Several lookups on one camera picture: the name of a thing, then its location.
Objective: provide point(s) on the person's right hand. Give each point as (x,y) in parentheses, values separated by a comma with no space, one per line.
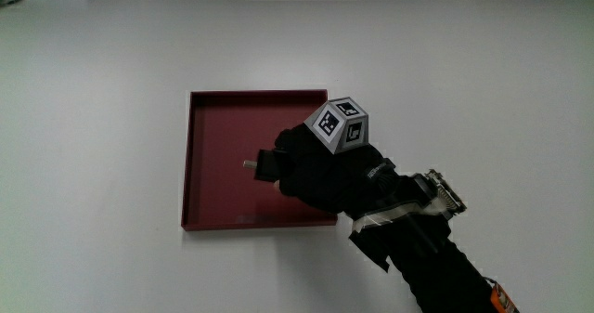
(325,178)

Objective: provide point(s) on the black charger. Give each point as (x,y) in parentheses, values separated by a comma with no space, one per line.
(267,165)

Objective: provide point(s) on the dark red square plate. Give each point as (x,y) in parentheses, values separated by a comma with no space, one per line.
(223,164)

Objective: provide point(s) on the person's right forearm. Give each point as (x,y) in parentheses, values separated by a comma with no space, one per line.
(436,266)

